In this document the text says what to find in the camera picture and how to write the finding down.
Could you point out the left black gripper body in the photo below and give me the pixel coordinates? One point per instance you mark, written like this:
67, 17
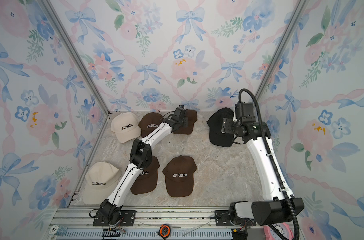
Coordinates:
184, 124

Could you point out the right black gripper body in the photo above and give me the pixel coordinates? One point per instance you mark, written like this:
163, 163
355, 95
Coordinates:
231, 126

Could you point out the brown colorado cap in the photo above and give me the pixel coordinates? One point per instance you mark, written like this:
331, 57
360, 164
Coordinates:
179, 176
149, 123
147, 180
192, 118

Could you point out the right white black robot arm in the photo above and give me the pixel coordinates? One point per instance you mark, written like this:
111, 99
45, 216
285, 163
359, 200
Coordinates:
279, 205

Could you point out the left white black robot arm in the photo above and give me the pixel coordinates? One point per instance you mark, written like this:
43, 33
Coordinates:
109, 212

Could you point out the black R cap back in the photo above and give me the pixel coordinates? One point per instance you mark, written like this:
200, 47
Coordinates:
215, 123

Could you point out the cream Colorado cap back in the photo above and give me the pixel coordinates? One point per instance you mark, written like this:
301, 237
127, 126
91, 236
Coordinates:
125, 126

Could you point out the cream colorado cap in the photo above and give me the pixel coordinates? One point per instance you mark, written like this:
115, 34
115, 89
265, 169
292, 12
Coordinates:
101, 179
125, 126

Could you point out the cream Colorado cap front left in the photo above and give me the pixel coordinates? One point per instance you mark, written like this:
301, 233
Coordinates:
101, 179

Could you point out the orange black tape measure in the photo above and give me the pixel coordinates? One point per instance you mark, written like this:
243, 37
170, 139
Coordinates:
164, 231

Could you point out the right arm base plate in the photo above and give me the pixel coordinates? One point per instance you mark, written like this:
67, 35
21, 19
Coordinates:
226, 219

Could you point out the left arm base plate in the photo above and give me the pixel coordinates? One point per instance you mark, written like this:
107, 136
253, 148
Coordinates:
123, 218

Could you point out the aluminium rail frame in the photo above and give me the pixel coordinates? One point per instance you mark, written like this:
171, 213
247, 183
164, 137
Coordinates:
186, 223

